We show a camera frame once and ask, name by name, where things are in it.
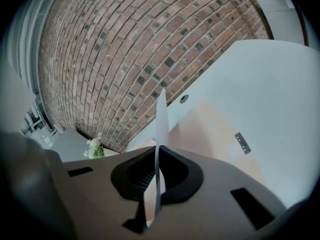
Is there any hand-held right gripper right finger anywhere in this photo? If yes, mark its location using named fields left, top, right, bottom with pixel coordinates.
left=151, top=145, right=293, bottom=240

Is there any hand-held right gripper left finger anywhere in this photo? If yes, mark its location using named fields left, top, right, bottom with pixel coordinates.
left=44, top=145, right=158, bottom=240

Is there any white sheet of paper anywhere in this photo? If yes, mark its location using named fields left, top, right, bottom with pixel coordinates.
left=143, top=86, right=171, bottom=229

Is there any white flower plant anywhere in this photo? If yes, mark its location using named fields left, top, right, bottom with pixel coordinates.
left=83, top=131, right=105, bottom=160

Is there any metal hinge plate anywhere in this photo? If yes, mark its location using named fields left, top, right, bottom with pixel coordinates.
left=234, top=131, right=252, bottom=155

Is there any grey-white low cabinet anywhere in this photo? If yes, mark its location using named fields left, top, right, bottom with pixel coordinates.
left=49, top=127, right=89, bottom=163

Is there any cluttered grey shelf unit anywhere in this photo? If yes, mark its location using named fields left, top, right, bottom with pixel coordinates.
left=21, top=97, right=62, bottom=147

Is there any grey window frame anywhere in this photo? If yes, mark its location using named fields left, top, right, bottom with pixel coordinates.
left=9, top=0, right=55, bottom=102

